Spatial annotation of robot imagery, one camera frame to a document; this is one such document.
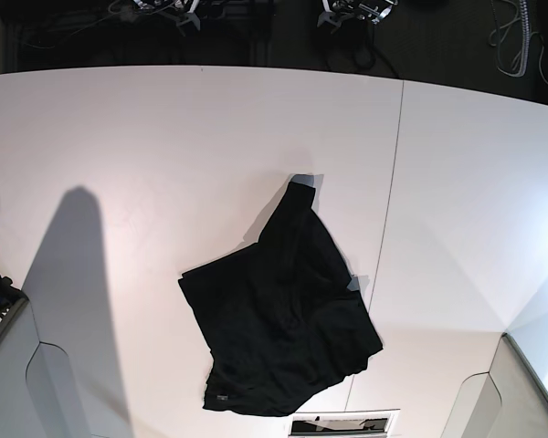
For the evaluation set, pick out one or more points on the black t-shirt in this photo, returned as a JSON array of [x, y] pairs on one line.
[[284, 318]]

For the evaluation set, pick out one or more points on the printed paper sheet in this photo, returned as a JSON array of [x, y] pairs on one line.
[[343, 424]]

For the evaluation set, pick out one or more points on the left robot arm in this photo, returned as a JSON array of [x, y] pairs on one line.
[[337, 11]]

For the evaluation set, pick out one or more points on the grey bin at left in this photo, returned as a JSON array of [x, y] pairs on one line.
[[38, 392]]

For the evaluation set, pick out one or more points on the grey panel at right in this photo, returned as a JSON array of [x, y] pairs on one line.
[[508, 400]]

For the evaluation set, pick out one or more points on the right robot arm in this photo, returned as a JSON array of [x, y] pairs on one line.
[[181, 12]]

